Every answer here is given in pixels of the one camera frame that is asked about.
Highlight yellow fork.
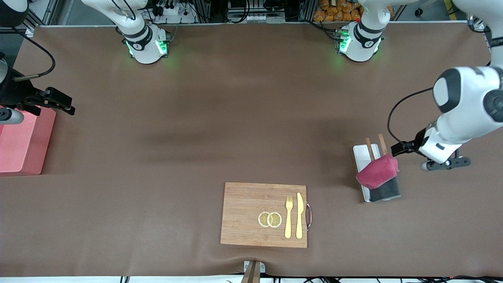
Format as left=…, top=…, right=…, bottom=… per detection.
left=285, top=196, right=294, bottom=239

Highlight white rectangular tray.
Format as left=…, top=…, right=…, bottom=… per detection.
left=352, top=143, right=393, bottom=203

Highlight small white bracket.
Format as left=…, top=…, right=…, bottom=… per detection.
left=244, top=261, right=266, bottom=274

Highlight large table cover mat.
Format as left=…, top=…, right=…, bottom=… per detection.
left=0, top=22, right=503, bottom=278

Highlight white power strip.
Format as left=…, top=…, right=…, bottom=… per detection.
left=232, top=13, right=272, bottom=23
left=151, top=4, right=197, bottom=23

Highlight wooden post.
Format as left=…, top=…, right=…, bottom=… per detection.
left=240, top=261, right=261, bottom=283

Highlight pile of orange snacks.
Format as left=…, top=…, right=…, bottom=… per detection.
left=313, top=0, right=362, bottom=22

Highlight bamboo cutting board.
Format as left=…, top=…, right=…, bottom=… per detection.
left=220, top=182, right=313, bottom=249

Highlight pink plastic bin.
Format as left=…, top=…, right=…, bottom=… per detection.
left=0, top=105, right=57, bottom=176

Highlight yellow knife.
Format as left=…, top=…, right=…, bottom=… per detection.
left=296, top=192, right=304, bottom=239

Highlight pink and grey cloth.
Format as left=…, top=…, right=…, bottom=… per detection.
left=356, top=153, right=402, bottom=203

